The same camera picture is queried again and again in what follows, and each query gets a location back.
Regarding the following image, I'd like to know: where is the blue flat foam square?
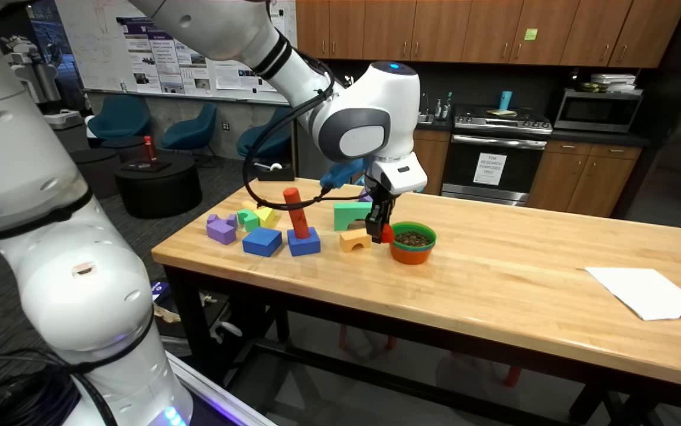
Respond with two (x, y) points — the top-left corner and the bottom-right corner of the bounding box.
(241, 227), (281, 258)

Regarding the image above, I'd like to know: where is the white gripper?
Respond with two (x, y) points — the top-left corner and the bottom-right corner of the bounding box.
(364, 152), (429, 244)

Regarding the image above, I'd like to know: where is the wooden workbench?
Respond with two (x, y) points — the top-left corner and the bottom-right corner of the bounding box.
(155, 193), (681, 423)

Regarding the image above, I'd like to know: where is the wall poster board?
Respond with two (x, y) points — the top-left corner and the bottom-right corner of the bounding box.
(56, 0), (295, 104)

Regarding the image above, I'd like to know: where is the blue foam square block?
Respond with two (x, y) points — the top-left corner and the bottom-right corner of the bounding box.
(286, 227), (321, 256)

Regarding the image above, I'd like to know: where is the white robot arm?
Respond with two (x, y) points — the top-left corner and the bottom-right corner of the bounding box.
(0, 0), (425, 426)

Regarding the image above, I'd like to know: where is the white paper sheet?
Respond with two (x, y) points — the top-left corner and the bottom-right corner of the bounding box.
(589, 268), (681, 321)

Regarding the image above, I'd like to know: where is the green foam arch block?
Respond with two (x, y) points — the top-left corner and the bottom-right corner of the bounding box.
(334, 201), (372, 231)

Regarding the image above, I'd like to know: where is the black round table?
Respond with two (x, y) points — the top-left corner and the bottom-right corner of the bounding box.
(114, 153), (203, 218)

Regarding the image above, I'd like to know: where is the purple foam curved block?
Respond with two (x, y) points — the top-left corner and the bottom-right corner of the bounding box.
(207, 212), (240, 231)

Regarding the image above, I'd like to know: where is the stainless microwave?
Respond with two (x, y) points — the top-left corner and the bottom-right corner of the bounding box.
(553, 88), (642, 132)

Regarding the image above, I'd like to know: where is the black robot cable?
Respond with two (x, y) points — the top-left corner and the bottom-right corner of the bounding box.
(241, 68), (372, 210)

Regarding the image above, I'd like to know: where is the red foam cylinder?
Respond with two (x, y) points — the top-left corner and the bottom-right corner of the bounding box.
(283, 187), (309, 238)

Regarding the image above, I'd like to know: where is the green and orange bowl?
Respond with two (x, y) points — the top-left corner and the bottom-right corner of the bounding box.
(391, 223), (438, 265)

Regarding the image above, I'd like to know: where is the small green foam arch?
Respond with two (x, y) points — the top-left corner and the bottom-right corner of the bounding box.
(236, 207), (261, 231)

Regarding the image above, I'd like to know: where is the yellow foam triangle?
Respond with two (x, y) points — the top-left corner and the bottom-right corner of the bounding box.
(253, 206), (279, 227)

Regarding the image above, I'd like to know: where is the purple foam rectangular block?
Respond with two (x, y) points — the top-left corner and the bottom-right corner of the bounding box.
(207, 220), (236, 244)

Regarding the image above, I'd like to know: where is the red strawberry toy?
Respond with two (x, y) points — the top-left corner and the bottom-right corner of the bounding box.
(382, 224), (396, 244)

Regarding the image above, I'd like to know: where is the black oven stove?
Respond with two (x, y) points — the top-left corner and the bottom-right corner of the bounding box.
(440, 106), (552, 206)

